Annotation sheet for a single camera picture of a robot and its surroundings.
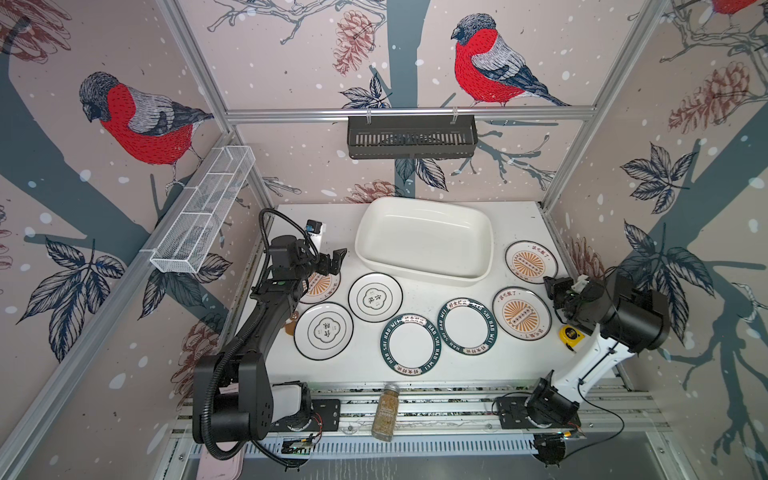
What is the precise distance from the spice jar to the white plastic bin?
1.19ft

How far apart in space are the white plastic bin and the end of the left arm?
7.2 inches

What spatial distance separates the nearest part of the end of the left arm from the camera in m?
0.68

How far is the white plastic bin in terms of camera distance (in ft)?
3.20
